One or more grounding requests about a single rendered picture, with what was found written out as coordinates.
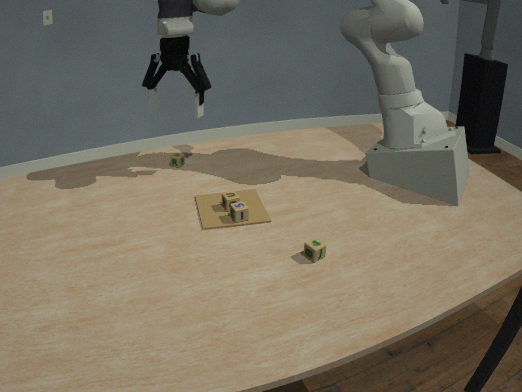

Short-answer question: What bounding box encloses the tan flat square mat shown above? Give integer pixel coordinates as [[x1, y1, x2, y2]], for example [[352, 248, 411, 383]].
[[195, 189, 271, 230]]

